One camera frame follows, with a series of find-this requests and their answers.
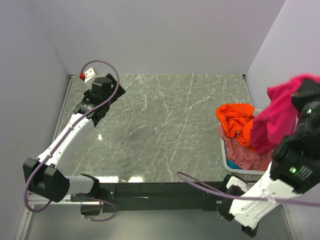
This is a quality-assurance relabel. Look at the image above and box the black base beam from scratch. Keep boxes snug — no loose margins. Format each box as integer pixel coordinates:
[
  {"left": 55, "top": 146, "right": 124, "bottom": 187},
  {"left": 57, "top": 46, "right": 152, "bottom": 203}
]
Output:
[{"left": 69, "top": 181, "right": 241, "bottom": 215}]

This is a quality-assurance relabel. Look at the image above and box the blue t shirt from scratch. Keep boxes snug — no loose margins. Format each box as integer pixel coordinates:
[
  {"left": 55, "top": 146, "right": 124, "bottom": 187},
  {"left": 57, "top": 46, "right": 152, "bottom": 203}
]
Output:
[{"left": 225, "top": 149, "right": 242, "bottom": 170}]

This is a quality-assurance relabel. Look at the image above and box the orange t shirt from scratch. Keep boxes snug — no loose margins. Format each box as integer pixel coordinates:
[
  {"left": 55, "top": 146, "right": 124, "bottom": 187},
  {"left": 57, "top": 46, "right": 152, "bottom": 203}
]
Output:
[{"left": 215, "top": 103, "right": 256, "bottom": 152}]

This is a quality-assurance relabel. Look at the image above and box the salmon pink t shirt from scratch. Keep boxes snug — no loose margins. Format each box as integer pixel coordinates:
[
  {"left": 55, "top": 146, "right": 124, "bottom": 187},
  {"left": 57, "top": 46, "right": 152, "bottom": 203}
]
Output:
[{"left": 217, "top": 125, "right": 273, "bottom": 171}]

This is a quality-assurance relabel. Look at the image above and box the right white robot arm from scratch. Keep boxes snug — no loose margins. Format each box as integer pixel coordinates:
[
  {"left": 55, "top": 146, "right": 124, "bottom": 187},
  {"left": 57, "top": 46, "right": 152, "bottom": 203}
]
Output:
[{"left": 218, "top": 77, "right": 320, "bottom": 237}]

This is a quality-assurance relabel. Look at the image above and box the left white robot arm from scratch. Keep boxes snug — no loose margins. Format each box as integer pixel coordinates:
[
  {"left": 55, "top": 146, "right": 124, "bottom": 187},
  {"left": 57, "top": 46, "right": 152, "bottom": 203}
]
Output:
[{"left": 22, "top": 73, "right": 126, "bottom": 203}]

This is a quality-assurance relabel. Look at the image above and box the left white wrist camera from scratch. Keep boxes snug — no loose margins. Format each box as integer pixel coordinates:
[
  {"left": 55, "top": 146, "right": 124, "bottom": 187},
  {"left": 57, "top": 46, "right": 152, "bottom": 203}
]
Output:
[{"left": 79, "top": 67, "right": 98, "bottom": 88}]

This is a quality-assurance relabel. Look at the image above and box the magenta t shirt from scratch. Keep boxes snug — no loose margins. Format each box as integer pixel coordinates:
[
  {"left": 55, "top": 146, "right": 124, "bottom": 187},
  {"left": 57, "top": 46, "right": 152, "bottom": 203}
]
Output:
[{"left": 250, "top": 74, "right": 320, "bottom": 154}]

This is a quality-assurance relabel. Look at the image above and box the white plastic laundry basket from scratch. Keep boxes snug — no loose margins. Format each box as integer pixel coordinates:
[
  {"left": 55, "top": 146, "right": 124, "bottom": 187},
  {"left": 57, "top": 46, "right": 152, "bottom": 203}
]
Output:
[{"left": 218, "top": 109, "right": 267, "bottom": 175}]

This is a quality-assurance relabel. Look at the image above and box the aluminium frame rail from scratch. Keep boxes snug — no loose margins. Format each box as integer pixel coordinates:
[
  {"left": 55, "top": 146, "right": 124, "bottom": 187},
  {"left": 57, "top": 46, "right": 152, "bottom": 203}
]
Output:
[{"left": 14, "top": 183, "right": 301, "bottom": 240}]

